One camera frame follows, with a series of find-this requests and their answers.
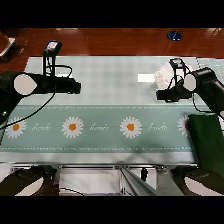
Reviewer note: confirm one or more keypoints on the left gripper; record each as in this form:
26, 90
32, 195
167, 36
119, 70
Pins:
68, 87

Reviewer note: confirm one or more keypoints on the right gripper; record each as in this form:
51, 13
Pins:
171, 95

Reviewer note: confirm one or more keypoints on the white garment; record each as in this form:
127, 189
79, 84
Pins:
164, 76

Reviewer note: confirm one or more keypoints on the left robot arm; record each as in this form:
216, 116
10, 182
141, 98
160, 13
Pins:
25, 84

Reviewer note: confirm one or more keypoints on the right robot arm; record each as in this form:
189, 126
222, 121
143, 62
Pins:
208, 85

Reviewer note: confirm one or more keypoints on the blue round disc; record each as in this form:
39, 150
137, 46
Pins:
174, 35

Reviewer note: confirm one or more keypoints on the dark green garment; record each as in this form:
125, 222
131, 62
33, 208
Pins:
208, 143

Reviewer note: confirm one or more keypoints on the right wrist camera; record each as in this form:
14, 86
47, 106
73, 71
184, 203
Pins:
176, 63

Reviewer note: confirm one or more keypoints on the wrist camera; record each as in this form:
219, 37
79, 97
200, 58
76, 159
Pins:
52, 46
176, 63

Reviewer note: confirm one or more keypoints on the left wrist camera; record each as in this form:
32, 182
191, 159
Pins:
52, 46

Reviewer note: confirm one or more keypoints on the silver frame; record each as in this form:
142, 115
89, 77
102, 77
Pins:
133, 181

